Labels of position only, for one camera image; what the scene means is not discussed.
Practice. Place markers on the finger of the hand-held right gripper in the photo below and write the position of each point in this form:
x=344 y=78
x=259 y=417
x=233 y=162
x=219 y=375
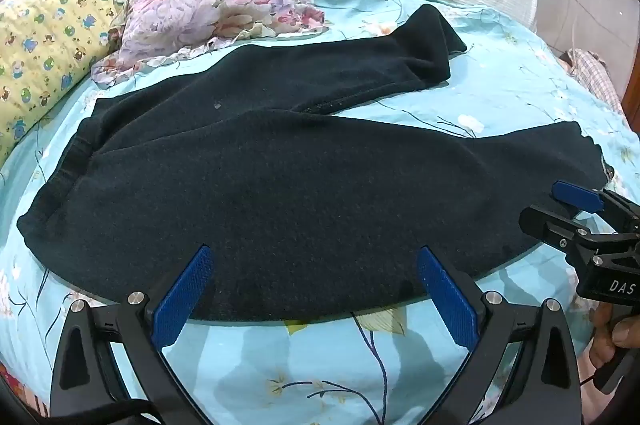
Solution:
x=575 y=195
x=550 y=225

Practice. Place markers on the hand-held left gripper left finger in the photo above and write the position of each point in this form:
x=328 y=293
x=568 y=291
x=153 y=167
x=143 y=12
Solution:
x=182 y=295

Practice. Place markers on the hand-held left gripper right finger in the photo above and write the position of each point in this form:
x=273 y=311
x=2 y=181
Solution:
x=445 y=300

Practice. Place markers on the yellow cartoon print pillow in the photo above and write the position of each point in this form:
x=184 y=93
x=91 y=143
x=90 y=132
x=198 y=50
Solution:
x=45 y=40

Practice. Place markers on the person's right hand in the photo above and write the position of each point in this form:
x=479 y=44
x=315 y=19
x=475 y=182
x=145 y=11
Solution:
x=602 y=335

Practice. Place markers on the wooden cabinet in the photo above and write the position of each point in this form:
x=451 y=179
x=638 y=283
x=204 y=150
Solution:
x=632 y=85

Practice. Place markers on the pink floral ruffled pillow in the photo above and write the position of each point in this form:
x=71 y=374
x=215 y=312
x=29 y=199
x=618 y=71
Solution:
x=215 y=5

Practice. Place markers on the blue floral bed sheet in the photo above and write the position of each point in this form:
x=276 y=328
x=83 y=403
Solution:
x=500 y=75

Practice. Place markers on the plaid cloth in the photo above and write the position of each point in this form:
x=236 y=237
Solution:
x=595 y=72

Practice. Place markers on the black pants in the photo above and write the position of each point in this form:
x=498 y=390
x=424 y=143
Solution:
x=300 y=185

